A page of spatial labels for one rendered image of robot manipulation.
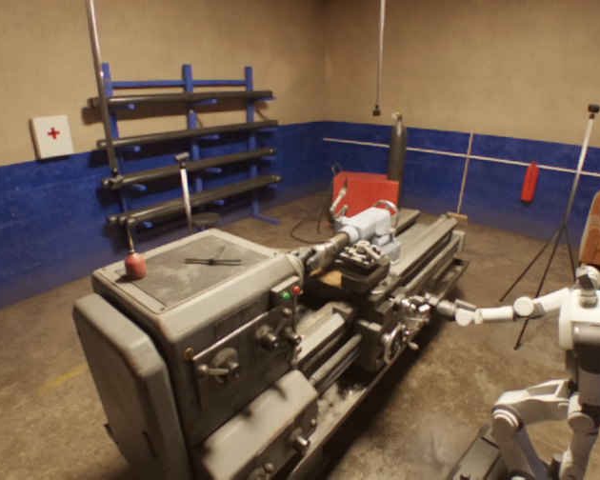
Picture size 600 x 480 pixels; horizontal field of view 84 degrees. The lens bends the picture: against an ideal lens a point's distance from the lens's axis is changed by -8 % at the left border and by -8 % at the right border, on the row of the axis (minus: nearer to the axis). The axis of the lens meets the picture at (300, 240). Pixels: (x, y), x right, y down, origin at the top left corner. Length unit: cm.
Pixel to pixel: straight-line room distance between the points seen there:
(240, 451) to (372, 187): 397
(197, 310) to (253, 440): 54
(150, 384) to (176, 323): 17
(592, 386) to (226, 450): 119
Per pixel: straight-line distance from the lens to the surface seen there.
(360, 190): 487
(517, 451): 204
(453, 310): 181
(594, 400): 148
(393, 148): 482
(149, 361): 106
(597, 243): 514
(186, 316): 108
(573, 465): 164
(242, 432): 139
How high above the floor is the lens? 190
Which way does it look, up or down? 23 degrees down
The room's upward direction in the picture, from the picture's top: straight up
